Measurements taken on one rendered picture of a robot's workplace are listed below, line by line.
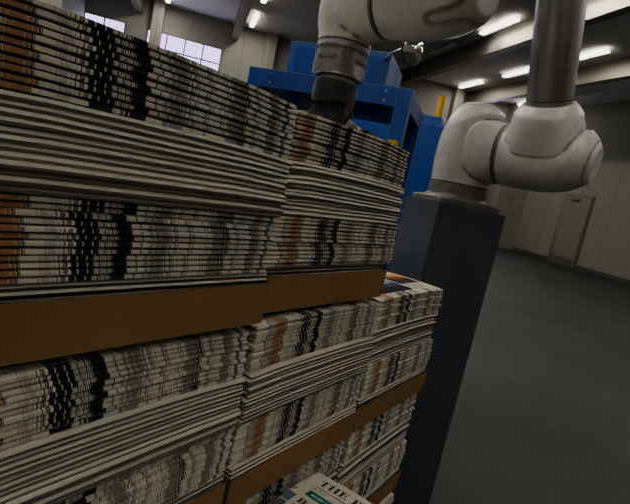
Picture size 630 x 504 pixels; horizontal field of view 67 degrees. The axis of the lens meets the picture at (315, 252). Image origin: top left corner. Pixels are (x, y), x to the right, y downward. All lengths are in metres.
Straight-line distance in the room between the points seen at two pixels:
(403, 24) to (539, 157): 0.57
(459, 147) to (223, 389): 0.97
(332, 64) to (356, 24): 0.07
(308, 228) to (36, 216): 0.30
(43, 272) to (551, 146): 1.07
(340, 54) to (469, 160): 0.58
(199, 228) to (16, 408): 0.18
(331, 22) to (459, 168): 0.60
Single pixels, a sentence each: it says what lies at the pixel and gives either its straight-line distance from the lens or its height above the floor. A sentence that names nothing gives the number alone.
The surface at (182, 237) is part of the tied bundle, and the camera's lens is 0.41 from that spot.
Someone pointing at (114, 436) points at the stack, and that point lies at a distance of 0.44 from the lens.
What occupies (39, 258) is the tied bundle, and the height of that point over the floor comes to 0.91.
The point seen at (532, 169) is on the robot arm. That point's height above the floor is 1.12.
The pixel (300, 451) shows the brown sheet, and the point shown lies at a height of 0.63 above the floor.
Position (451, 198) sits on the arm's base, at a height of 1.02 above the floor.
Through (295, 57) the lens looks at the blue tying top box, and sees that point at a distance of 2.99.
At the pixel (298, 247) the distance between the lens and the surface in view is 0.54.
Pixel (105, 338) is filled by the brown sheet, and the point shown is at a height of 0.85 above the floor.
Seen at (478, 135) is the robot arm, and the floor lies 1.18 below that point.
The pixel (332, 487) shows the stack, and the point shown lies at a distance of 0.71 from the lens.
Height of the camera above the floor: 0.99
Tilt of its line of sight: 8 degrees down
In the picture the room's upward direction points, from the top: 12 degrees clockwise
